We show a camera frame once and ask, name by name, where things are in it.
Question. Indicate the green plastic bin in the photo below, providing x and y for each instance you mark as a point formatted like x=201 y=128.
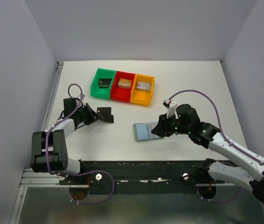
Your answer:
x=97 y=92

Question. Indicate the red plastic bin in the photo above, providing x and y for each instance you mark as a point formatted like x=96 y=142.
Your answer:
x=121 y=94

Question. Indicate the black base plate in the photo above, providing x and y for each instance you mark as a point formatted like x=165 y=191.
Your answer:
x=141 y=177

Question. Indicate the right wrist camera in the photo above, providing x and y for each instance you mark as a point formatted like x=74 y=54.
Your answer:
x=171 y=106

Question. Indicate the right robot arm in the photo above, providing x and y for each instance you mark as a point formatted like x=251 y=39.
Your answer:
x=249 y=174

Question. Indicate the sage green card holder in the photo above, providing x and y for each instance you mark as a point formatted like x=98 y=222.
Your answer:
x=142 y=132

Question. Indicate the black credit card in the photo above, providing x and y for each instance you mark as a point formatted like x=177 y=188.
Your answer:
x=100 y=109

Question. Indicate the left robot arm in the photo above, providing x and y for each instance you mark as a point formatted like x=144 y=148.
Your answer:
x=49 y=151

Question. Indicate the yellow plastic bin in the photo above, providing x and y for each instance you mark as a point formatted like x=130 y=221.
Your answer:
x=139 y=96

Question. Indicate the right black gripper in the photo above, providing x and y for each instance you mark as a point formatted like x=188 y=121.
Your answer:
x=163 y=126

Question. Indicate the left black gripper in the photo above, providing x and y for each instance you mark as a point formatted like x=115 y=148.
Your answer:
x=89 y=114

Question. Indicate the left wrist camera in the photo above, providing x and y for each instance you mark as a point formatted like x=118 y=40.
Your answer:
x=81 y=97

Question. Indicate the aluminium frame rail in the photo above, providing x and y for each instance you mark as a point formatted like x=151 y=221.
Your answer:
x=41 y=180

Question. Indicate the black card stack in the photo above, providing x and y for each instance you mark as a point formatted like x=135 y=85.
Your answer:
x=104 y=82

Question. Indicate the tan card stack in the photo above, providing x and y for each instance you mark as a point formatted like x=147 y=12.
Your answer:
x=124 y=83

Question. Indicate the silver card stack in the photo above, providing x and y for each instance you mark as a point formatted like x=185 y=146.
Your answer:
x=143 y=86

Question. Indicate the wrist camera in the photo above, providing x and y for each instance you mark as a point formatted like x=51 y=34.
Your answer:
x=171 y=106
x=81 y=97

